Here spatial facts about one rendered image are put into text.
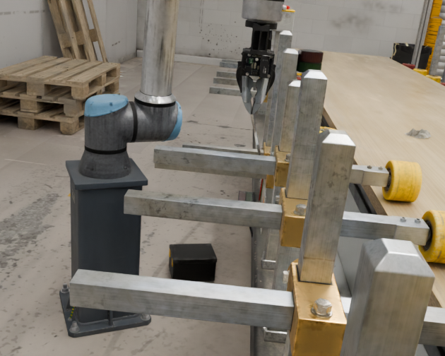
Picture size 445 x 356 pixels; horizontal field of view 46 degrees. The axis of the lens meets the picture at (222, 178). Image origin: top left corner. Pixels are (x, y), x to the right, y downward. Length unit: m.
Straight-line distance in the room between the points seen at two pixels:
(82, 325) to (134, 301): 1.54
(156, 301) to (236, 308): 0.09
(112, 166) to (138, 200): 1.08
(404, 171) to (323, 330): 0.57
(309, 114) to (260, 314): 0.33
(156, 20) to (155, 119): 0.34
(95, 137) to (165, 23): 0.46
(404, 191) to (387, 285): 0.75
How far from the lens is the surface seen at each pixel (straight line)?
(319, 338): 0.56
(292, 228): 0.77
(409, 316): 0.33
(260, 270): 1.16
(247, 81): 1.22
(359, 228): 0.82
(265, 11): 1.16
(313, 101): 0.79
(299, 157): 0.81
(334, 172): 0.55
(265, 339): 0.95
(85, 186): 1.84
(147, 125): 1.88
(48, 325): 2.18
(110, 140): 1.86
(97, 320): 2.13
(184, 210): 0.80
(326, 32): 9.01
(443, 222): 0.84
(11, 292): 2.40
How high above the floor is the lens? 1.27
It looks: 20 degrees down
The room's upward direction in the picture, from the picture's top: 5 degrees clockwise
